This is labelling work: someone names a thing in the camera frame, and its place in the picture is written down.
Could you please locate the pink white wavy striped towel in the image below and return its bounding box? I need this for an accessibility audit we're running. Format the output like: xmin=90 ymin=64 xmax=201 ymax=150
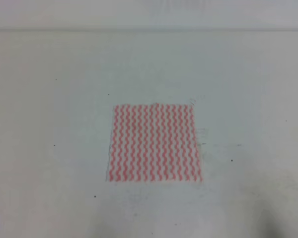
xmin=106 ymin=103 xmax=203 ymax=182

